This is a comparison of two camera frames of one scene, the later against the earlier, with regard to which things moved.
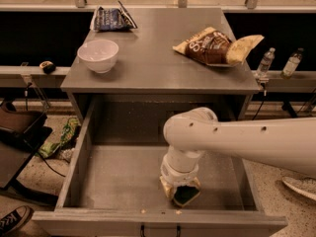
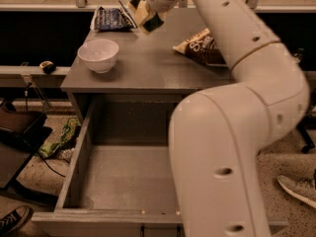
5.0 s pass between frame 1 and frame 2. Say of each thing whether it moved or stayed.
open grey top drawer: stayed
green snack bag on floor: stayed
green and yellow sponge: moved
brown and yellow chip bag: stayed
